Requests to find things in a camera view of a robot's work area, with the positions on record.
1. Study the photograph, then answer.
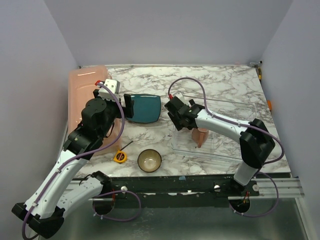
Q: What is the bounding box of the pink floral mug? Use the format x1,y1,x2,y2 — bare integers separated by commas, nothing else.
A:
191,128,209,148

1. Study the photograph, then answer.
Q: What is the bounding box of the beige bowl dark rim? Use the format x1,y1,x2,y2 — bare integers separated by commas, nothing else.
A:
137,149,162,173

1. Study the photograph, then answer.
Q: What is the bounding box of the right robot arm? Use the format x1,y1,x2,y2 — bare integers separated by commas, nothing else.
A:
164,96,276,187

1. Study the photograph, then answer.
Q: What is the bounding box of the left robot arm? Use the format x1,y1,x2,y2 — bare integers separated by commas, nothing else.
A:
11,87,134,240

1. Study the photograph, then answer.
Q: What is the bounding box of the clear dish rack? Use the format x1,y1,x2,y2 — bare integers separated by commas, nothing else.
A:
171,98,257,164

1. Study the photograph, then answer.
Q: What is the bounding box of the pink plastic storage box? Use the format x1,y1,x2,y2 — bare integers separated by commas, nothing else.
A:
67,65,122,156

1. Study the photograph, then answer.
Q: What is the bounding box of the teal square plate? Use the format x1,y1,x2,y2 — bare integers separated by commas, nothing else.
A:
126,94,162,124

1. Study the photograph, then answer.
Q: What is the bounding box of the yellow tape measure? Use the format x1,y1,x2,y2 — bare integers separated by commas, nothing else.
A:
113,150,128,164

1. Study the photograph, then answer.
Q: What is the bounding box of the yellow black tool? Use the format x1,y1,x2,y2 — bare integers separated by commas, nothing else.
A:
257,67,262,81

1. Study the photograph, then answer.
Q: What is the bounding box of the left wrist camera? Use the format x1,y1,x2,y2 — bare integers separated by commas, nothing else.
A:
96,78,121,101

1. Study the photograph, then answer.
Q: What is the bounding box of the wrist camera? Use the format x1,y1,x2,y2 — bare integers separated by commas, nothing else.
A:
96,78,121,101
168,92,190,106

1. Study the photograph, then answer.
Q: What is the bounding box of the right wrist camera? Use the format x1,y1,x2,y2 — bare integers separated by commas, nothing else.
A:
168,92,190,106

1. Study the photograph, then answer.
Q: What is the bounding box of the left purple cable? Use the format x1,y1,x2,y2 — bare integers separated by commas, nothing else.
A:
21,82,126,240

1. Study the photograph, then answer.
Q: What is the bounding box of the black mounting rail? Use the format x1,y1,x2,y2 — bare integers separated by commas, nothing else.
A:
101,174,259,208

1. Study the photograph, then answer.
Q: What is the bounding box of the orange clip on wall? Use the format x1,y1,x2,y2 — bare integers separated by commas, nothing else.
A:
267,100,272,112

